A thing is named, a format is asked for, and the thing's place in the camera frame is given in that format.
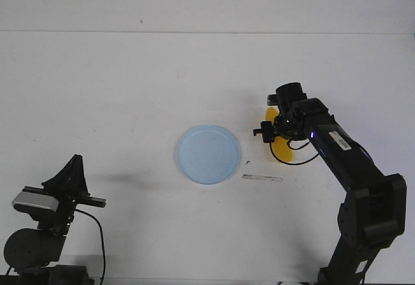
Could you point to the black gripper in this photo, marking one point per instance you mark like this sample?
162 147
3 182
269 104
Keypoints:
63 185
287 124

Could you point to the yellow corn cob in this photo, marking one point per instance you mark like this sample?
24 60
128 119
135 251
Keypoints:
279 146

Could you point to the light blue round plate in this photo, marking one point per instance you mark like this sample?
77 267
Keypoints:
208 154

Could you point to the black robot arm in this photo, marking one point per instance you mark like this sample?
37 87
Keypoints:
374 210
34 253

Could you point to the horizontal tape strip on table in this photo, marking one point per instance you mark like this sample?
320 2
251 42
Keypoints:
262 178

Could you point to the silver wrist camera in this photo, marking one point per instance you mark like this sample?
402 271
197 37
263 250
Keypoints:
39 201

